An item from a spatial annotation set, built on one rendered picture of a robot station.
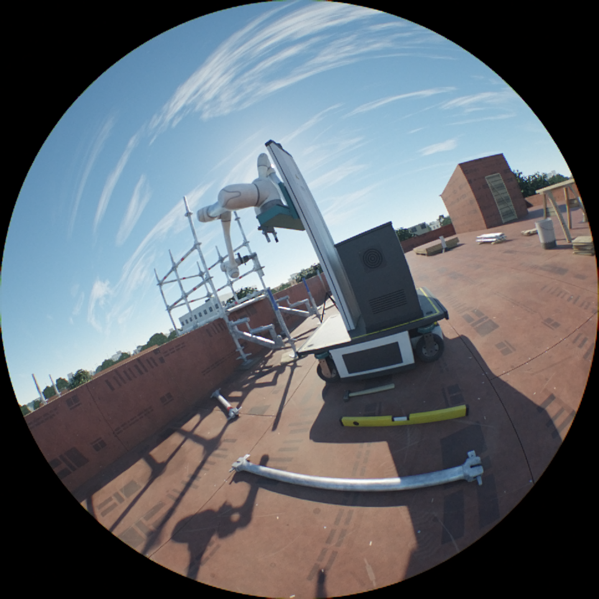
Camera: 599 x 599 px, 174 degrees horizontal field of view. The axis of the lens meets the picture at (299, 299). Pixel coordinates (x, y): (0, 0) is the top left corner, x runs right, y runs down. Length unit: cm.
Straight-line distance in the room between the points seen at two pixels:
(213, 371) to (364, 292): 196
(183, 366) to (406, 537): 222
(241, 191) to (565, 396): 183
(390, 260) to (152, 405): 225
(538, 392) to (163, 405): 263
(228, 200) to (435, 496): 155
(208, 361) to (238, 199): 185
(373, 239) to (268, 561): 142
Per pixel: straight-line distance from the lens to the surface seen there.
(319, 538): 79
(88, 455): 221
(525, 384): 108
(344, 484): 79
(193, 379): 234
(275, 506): 91
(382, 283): 106
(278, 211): 117
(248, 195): 119
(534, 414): 97
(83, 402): 210
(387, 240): 105
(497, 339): 139
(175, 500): 127
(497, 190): 1040
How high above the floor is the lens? 73
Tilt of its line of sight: 5 degrees down
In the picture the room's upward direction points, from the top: 23 degrees counter-clockwise
